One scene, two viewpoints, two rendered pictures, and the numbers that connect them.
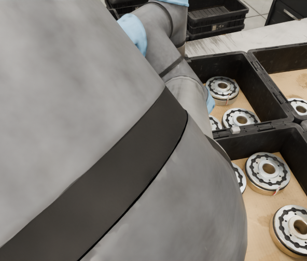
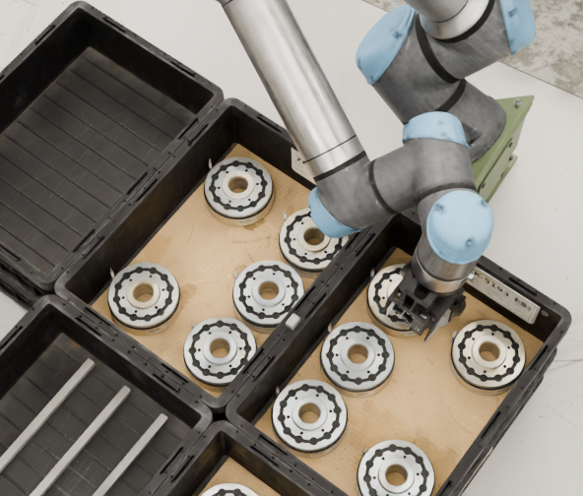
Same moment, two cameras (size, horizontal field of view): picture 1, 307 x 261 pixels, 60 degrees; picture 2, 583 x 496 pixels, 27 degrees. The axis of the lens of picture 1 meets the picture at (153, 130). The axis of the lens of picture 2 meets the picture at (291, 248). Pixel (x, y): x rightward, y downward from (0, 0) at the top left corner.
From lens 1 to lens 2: 1.51 m
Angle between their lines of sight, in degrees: 62
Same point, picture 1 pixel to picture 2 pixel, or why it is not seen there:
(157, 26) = (417, 163)
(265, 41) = not seen: outside the picture
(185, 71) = (357, 180)
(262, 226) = (186, 283)
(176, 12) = (427, 214)
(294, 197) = (165, 354)
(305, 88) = not seen: outside the picture
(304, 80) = not seen: outside the picture
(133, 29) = (420, 122)
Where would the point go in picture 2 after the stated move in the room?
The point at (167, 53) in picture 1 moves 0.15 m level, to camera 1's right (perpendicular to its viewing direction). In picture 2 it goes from (384, 163) to (292, 234)
